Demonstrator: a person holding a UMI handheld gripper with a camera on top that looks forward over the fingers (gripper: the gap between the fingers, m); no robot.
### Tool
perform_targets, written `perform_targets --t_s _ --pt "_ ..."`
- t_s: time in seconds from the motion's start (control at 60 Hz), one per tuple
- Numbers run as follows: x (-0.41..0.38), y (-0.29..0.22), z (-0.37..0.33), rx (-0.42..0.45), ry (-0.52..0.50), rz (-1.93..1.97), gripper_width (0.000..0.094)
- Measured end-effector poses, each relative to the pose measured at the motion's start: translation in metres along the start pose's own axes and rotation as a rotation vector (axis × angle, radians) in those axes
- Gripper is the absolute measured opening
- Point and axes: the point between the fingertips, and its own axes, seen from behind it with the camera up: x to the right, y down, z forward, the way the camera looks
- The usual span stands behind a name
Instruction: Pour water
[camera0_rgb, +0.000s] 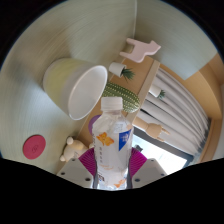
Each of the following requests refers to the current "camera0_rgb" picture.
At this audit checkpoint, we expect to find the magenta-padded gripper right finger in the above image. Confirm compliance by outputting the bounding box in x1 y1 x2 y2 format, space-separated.
127 147 168 190

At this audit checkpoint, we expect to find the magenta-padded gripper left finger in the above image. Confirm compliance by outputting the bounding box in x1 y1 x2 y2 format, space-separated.
56 147 98 190

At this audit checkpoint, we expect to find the clear plastic water bottle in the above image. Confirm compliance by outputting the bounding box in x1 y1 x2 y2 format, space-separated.
91 96 134 191

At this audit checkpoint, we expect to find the beige mouse plush toy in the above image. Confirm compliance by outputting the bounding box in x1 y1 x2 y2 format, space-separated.
59 136 95 163

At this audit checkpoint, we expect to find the dark-framed large window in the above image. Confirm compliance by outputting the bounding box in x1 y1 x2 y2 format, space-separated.
132 129 196 176

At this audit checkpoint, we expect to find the wooden hand model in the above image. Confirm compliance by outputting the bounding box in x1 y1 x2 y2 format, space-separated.
132 115 171 143

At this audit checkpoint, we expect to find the flat round red coaster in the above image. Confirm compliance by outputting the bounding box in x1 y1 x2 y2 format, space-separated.
22 134 47 160

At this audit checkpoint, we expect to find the white pleated curtain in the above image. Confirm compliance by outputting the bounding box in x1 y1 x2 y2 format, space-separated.
134 68 211 158

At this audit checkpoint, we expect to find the tall green cactus ornament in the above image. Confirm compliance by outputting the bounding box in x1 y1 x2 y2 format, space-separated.
101 81 141 114

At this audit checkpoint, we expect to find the pale yellow white cup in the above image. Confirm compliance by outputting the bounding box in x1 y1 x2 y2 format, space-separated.
42 57 109 121

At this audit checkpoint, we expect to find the pink horse figurine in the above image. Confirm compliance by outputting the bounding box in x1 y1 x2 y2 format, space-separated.
119 37 162 64

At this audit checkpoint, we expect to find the green desk partition panel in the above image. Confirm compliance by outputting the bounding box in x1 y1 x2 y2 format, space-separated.
134 0 219 81

